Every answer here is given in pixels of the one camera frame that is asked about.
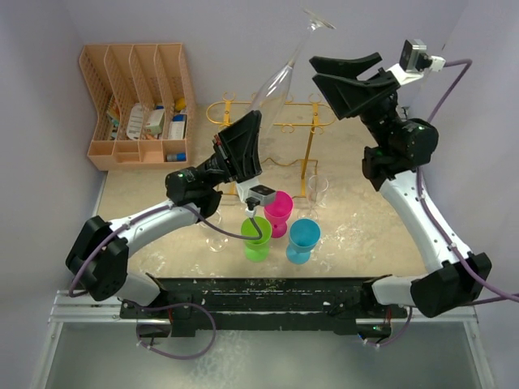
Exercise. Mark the blue capped small bottle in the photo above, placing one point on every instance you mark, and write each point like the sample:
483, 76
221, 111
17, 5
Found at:
176, 157

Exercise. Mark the short clear wine glass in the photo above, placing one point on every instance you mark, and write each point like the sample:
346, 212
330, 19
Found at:
215, 240

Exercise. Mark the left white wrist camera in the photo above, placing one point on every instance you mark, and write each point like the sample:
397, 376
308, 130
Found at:
255, 196

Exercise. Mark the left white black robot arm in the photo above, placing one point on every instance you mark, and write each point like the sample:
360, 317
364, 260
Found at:
100, 254

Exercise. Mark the tall clear flute glass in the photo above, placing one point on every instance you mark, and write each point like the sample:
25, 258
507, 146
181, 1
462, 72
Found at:
271, 97

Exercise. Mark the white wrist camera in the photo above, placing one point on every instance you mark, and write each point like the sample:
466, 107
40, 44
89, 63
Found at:
415, 62
255, 196

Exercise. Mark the yellow bottle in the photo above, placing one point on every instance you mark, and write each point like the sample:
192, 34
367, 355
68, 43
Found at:
180, 104

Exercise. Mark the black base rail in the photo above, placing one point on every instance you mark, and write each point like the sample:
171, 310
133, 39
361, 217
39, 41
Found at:
340, 305

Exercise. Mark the colourful booklet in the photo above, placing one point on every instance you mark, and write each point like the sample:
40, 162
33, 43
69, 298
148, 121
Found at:
113, 114

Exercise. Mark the white blue box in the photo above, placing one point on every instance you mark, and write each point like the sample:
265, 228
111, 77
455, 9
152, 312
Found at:
177, 127

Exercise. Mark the white paper card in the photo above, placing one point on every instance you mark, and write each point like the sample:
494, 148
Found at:
135, 122

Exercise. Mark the peach plastic file organizer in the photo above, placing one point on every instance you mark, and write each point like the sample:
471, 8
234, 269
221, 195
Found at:
151, 74

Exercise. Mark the blue plastic goblet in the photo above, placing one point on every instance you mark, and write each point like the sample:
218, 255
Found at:
304, 235

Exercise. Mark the gold wire glass rack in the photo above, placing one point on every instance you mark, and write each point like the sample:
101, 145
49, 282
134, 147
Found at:
311, 117

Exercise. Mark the green plastic goblet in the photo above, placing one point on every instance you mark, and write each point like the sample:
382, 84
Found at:
256, 250

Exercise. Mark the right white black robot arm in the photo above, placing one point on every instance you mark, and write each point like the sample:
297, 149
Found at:
455, 274

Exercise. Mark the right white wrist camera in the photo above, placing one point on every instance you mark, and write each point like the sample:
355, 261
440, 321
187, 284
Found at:
415, 62

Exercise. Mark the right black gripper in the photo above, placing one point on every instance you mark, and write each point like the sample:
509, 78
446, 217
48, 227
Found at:
346, 95

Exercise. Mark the pink plastic goblet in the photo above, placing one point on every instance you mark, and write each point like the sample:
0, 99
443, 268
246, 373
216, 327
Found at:
278, 213

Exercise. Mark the white medicine box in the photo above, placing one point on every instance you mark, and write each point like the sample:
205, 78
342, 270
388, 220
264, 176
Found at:
155, 122

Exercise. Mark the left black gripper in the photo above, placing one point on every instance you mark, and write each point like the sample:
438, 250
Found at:
235, 148

